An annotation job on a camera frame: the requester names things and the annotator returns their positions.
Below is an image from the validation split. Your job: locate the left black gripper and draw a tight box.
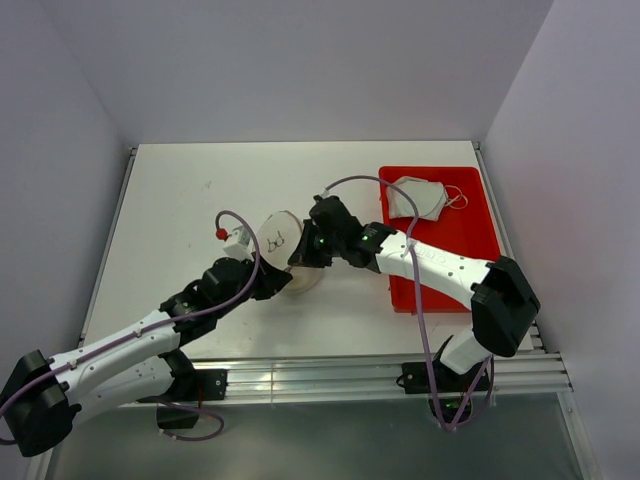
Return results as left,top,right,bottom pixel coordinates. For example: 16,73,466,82
214,250,290,317

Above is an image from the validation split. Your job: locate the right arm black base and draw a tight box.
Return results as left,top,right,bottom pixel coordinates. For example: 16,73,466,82
395,361,493,423

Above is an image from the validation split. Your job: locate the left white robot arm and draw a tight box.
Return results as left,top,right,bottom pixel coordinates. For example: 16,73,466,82
1,257,293,458

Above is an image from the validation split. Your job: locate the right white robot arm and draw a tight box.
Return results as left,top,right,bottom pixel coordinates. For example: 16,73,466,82
288,196,541,390

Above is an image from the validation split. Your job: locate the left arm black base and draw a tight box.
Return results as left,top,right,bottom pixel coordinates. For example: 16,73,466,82
156,368,228,431

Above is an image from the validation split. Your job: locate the white folded bra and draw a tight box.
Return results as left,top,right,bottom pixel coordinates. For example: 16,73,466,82
386,176,469,222

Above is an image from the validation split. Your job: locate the red plastic tray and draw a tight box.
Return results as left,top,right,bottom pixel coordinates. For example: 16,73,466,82
378,166,501,314

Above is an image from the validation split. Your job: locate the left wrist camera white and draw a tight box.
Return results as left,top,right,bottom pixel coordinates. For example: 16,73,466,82
215,226,252,261

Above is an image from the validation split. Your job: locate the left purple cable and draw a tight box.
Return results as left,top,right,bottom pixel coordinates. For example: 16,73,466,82
0,209,261,444

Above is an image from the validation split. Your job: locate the purple cable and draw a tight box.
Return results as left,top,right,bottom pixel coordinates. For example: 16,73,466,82
322,174,497,435
0,209,261,444

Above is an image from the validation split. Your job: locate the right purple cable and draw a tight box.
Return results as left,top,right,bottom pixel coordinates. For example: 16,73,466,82
322,174,497,435

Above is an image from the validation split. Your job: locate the aluminium rail frame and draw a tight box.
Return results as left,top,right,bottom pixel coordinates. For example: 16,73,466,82
29,142,601,480

